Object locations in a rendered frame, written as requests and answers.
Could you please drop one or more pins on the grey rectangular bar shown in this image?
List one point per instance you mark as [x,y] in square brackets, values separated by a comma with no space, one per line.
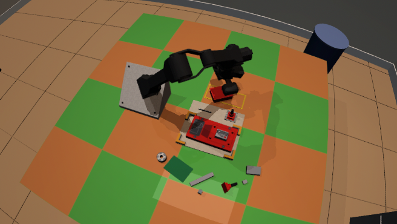
[201,179]

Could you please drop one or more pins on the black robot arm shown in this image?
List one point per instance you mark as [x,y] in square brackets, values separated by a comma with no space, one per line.
[177,68]

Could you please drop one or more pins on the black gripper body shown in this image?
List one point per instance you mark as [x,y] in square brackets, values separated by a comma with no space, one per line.
[230,87]

